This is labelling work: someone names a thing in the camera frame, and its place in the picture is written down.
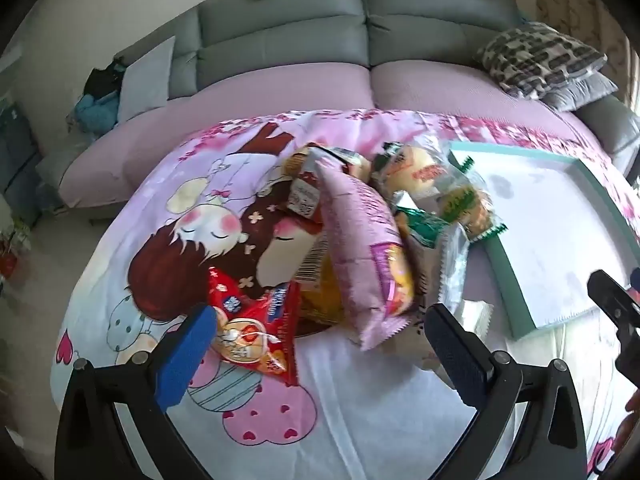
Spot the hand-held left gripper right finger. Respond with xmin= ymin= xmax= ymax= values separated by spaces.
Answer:
xmin=422 ymin=302 xmax=588 ymax=480

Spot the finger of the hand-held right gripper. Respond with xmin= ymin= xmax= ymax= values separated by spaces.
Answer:
xmin=616 ymin=329 xmax=640 ymax=378
xmin=586 ymin=270 xmax=640 ymax=333

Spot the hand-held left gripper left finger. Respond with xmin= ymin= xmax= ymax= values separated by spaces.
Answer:
xmin=55 ymin=304 xmax=221 ymax=480

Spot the white snack packet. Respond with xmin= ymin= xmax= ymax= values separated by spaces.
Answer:
xmin=410 ymin=225 xmax=471 ymax=311

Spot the large red snack packet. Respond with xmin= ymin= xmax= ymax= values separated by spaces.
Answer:
xmin=207 ymin=266 xmax=301 ymax=387

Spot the white tray with teal rim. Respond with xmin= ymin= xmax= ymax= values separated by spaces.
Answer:
xmin=447 ymin=141 xmax=632 ymax=341

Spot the dark green snack packet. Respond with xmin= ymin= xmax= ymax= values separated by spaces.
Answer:
xmin=392 ymin=192 xmax=451 ymax=251

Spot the yellow snack packet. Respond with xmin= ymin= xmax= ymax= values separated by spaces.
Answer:
xmin=297 ymin=252 xmax=351 ymax=326

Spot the pink snack packet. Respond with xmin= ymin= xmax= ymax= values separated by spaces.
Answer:
xmin=315 ymin=157 xmax=416 ymax=351

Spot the green print clear packet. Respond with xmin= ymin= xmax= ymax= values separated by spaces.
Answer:
xmin=415 ymin=155 xmax=507 ymax=246

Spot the clear bun packet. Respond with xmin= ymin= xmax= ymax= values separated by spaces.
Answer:
xmin=370 ymin=135 xmax=451 ymax=211

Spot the small red snack packet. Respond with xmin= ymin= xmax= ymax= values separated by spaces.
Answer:
xmin=287 ymin=170 xmax=326 ymax=221

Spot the beige snack packet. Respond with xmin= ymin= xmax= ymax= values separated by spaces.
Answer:
xmin=282 ymin=142 xmax=372 ymax=183

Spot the small white wrapper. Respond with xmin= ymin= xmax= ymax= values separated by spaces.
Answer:
xmin=457 ymin=299 xmax=494 ymax=341

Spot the pink printed blanket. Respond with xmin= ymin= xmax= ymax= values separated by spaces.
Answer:
xmin=50 ymin=107 xmax=640 ymax=480

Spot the grey satin cushion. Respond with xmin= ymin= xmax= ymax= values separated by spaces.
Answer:
xmin=540 ymin=72 xmax=621 ymax=113

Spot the potted plant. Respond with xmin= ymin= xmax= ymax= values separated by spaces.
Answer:
xmin=0 ymin=210 xmax=33 ymax=281

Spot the black patterned cushion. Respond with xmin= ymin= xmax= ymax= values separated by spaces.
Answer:
xmin=475 ymin=22 xmax=608 ymax=101

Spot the dark grey cabinet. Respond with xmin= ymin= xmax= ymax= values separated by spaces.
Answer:
xmin=0 ymin=102 xmax=43 ymax=226

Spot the light grey cushion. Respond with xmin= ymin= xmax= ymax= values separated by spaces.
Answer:
xmin=117 ymin=35 xmax=177 ymax=123

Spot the dark garment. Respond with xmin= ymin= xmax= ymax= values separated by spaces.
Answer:
xmin=82 ymin=57 xmax=126 ymax=106

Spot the pink sofa seat cover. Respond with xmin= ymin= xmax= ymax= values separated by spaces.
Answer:
xmin=60 ymin=62 xmax=618 ymax=211

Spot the grey sofa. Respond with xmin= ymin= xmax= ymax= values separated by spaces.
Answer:
xmin=60 ymin=0 xmax=640 ymax=221

